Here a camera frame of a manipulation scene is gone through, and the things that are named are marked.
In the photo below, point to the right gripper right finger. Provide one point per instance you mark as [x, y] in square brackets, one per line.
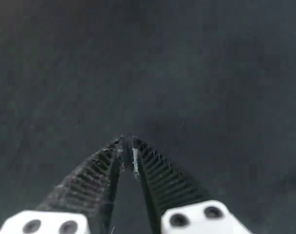
[167, 180]

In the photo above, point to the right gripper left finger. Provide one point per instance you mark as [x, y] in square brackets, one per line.
[89, 185]

